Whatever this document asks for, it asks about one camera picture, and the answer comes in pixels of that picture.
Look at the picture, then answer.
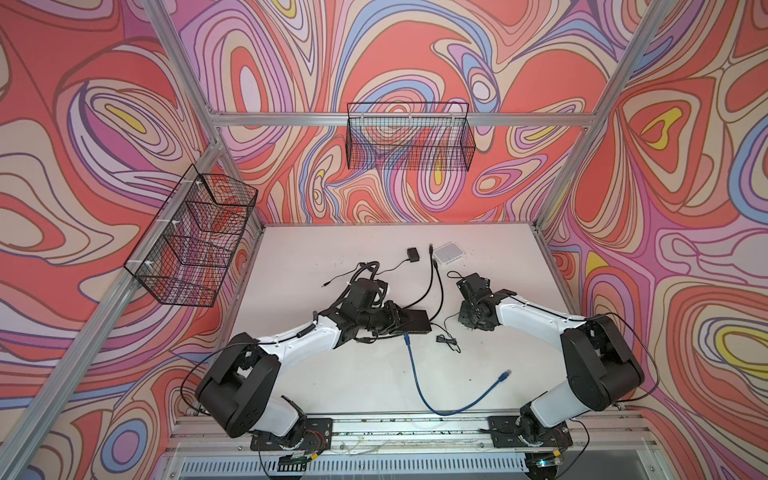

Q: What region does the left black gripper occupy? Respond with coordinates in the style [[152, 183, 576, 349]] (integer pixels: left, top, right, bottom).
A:
[[356, 302, 415, 338]]

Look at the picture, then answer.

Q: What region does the black network switch box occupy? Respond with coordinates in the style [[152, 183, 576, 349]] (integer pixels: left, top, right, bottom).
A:
[[401, 309, 432, 334]]

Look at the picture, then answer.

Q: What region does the black power adapter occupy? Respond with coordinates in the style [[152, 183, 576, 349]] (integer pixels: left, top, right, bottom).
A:
[[322, 247, 420, 287], [430, 322, 462, 354]]

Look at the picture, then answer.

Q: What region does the small white network switch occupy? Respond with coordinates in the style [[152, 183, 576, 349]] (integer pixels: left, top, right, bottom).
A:
[[433, 241, 465, 265]]

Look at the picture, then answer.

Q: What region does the blue ethernet cable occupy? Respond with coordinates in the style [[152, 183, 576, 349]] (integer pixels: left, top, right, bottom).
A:
[[403, 333, 512, 418]]

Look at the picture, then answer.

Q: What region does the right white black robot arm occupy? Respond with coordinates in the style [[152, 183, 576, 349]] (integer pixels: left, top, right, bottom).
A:
[[456, 273, 645, 446]]

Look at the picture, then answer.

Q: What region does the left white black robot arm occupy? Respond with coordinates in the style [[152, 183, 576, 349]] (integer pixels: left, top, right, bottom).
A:
[[194, 262, 417, 447]]

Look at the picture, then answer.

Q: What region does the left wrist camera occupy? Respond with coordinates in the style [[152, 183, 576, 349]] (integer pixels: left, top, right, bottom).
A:
[[342, 278, 388, 311]]

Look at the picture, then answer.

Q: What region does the back wire mesh basket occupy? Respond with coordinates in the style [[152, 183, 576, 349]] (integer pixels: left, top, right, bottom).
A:
[[345, 100, 476, 172]]

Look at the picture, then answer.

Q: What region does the wire mesh basket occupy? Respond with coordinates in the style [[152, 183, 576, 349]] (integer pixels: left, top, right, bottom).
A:
[[124, 165, 258, 307], [345, 100, 476, 172]]

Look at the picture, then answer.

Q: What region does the left wire mesh basket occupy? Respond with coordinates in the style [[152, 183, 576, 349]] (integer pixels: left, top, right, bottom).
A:
[[124, 165, 258, 307]]

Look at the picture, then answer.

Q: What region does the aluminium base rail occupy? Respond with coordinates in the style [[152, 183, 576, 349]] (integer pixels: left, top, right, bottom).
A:
[[155, 410, 673, 479]]

